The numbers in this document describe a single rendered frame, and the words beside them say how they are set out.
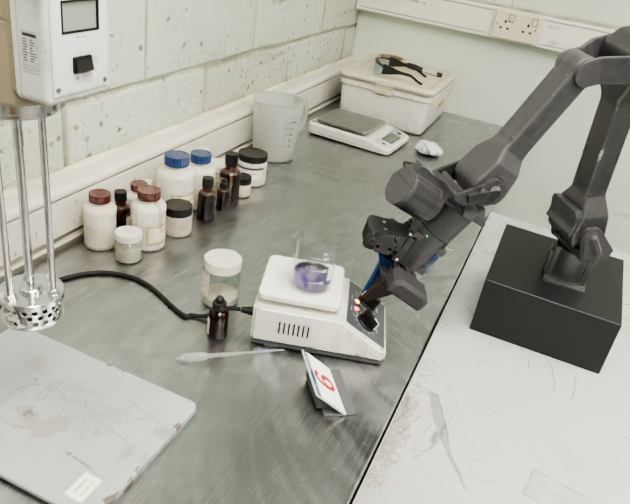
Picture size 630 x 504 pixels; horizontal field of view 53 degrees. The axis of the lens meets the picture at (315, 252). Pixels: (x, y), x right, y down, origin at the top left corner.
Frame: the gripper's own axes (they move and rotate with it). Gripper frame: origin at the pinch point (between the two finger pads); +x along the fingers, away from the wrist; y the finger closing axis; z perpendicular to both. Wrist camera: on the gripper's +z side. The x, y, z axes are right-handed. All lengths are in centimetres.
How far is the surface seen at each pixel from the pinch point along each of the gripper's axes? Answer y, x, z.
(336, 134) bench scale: -89, 12, -2
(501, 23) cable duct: -131, -38, -30
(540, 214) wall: -122, -2, -87
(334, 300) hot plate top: 6.5, 3.3, 6.2
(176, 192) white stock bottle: -26.7, 21.3, 29.9
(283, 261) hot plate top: -2.7, 7.7, 12.8
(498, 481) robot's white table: 28.6, -0.7, -16.3
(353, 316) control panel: 5.9, 4.1, 1.9
